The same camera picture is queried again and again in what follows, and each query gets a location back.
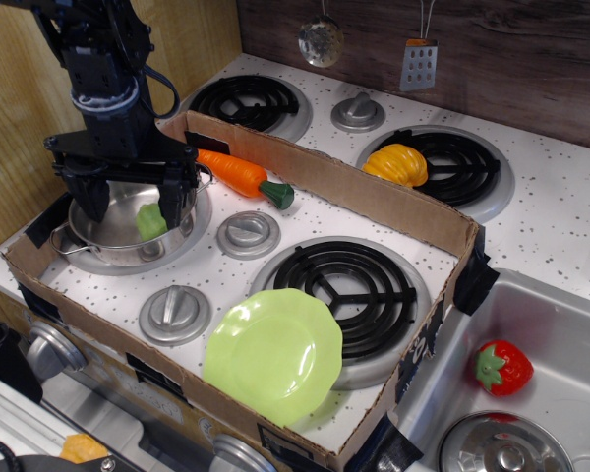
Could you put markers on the brown cardboard fence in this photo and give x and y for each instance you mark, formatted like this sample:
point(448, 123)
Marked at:
point(333, 200)

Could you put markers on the red toy strawberry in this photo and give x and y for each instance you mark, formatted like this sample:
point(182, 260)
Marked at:
point(501, 368)

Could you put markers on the front centre oven knob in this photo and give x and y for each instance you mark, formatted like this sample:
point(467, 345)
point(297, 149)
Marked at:
point(233, 455)

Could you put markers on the orange toy carrot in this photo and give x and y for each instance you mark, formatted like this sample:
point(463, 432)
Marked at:
point(246, 178)

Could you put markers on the oven knob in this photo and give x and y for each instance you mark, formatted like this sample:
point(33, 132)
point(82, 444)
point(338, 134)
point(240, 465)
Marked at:
point(51, 352)
point(233, 455)

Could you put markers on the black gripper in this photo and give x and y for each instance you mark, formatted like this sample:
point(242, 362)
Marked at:
point(125, 147)

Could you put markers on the small steel pan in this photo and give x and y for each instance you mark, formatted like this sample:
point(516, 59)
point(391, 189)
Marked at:
point(116, 241)

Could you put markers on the back right black burner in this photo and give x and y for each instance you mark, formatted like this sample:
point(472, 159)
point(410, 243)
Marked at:
point(465, 171)

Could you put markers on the hanging metal spatula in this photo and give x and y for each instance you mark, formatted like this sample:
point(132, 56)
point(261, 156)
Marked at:
point(419, 65)

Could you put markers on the front left oven knob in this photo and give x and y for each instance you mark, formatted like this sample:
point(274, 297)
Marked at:
point(51, 352)

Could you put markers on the steel sink basin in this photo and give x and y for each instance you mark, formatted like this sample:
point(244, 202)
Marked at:
point(551, 327)

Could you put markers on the silver knob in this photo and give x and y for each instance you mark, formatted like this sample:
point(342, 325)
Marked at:
point(359, 114)
point(174, 315)
point(248, 235)

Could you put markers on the orange object bottom left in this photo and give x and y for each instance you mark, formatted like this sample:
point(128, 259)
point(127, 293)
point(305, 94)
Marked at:
point(81, 448)

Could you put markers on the yellow toy squash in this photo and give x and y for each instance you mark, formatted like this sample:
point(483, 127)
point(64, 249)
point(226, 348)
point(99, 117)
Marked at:
point(398, 164)

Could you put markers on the black burner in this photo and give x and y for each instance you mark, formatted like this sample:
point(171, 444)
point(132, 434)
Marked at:
point(465, 171)
point(378, 299)
point(260, 103)

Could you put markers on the hanging metal skimmer ladle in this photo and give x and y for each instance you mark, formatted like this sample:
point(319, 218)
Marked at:
point(321, 39)

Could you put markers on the upper middle silver knob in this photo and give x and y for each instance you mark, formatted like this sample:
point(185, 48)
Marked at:
point(248, 235)

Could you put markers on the steel pot lid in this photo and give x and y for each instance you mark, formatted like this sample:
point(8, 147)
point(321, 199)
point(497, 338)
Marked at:
point(499, 441)

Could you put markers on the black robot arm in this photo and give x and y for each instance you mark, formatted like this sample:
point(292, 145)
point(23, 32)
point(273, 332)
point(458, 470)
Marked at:
point(104, 46)

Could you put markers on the back left black burner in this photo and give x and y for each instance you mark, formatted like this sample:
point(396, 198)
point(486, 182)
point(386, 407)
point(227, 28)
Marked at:
point(260, 103)

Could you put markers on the light green plastic plate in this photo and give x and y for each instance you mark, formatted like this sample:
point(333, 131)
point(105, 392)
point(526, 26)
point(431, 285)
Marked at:
point(279, 353)

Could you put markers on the light green toy broccoli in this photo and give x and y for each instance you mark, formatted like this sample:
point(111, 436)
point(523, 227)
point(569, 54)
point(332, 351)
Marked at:
point(150, 223)

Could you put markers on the back silver knob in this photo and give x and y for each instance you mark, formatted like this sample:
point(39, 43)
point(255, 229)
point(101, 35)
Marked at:
point(359, 114)

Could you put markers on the lower middle silver knob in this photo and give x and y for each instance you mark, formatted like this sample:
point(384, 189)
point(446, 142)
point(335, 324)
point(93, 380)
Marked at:
point(174, 315)

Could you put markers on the front right black burner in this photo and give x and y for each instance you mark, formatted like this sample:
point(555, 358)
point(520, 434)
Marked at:
point(378, 299)

